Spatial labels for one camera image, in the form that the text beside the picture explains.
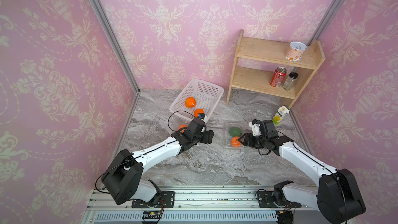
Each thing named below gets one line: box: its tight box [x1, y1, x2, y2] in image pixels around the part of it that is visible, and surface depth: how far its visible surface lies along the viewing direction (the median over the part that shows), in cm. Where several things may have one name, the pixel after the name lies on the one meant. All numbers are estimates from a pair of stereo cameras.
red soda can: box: [269, 66, 287, 88], surface depth 89 cm
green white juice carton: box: [271, 105, 290, 126], surface depth 97 cm
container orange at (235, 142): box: [231, 136, 242, 148], surface depth 90 cm
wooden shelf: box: [226, 29, 326, 109], surface depth 86 cm
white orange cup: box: [285, 41, 308, 62], surface depth 74 cm
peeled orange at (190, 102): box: [185, 96, 197, 109], surface depth 108 cm
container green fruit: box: [229, 127, 243, 137], surface depth 94 cm
